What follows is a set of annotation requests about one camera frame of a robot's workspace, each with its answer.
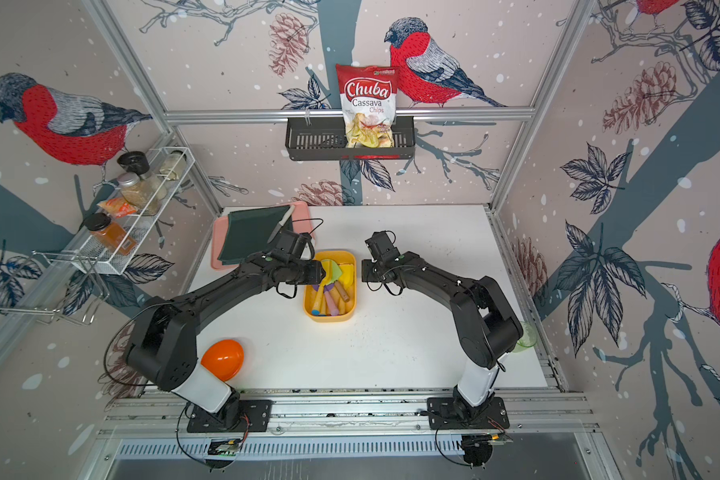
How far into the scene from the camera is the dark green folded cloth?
1.09m

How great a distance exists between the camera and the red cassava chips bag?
831 millimetres

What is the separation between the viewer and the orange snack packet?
0.71 metres

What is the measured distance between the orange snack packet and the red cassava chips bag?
602 mm
